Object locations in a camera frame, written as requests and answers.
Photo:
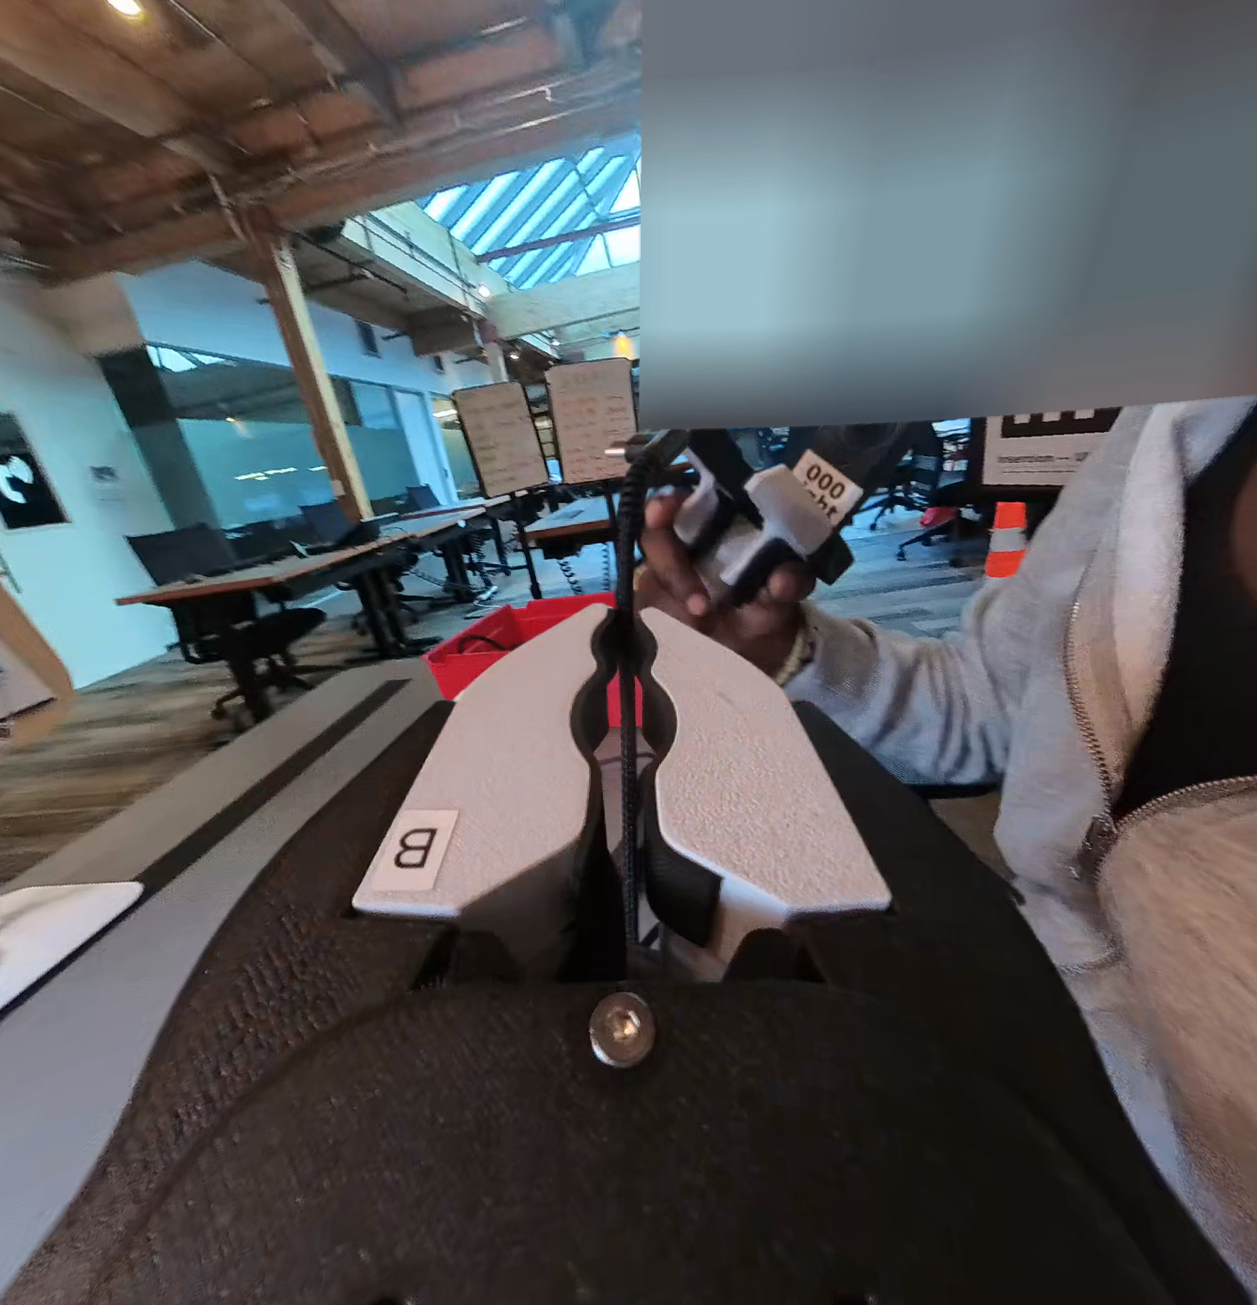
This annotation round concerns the person's torso grey hoodie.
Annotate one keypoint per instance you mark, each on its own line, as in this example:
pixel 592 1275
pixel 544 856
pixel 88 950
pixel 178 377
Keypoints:
pixel 1178 968

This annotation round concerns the black office chair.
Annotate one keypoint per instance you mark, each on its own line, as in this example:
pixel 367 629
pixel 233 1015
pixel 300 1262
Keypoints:
pixel 181 557

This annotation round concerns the person's right hand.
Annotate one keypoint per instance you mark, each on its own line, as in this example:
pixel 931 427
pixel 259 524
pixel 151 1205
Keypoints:
pixel 752 629

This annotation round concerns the black white marker sign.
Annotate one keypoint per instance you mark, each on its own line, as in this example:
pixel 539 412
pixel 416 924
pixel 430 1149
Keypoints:
pixel 1036 463

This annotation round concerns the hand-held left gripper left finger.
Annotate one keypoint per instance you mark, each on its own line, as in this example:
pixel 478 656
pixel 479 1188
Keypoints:
pixel 486 796

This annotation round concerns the handwritten whiteboard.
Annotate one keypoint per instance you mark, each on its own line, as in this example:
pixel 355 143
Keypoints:
pixel 501 439
pixel 592 417

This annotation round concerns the red plastic bin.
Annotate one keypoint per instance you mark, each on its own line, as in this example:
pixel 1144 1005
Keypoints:
pixel 455 675

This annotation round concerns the wooden post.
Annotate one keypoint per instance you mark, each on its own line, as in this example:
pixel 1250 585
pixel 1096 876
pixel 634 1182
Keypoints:
pixel 313 387

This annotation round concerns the black phone wall sign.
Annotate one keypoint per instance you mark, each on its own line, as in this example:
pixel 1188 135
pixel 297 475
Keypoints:
pixel 17 479

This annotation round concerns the instruction poster board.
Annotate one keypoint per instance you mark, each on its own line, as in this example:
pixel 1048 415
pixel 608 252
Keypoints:
pixel 17 663

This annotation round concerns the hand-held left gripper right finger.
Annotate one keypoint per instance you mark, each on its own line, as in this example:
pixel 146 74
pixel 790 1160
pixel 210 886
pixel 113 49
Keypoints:
pixel 763 796

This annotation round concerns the wooden office desk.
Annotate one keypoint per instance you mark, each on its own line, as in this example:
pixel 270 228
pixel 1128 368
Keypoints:
pixel 577 524
pixel 232 583

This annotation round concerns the orange traffic cone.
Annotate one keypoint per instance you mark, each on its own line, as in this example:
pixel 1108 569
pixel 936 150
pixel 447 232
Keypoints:
pixel 1007 551

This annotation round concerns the white poster stand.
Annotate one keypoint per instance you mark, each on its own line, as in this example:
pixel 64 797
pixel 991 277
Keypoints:
pixel 59 928

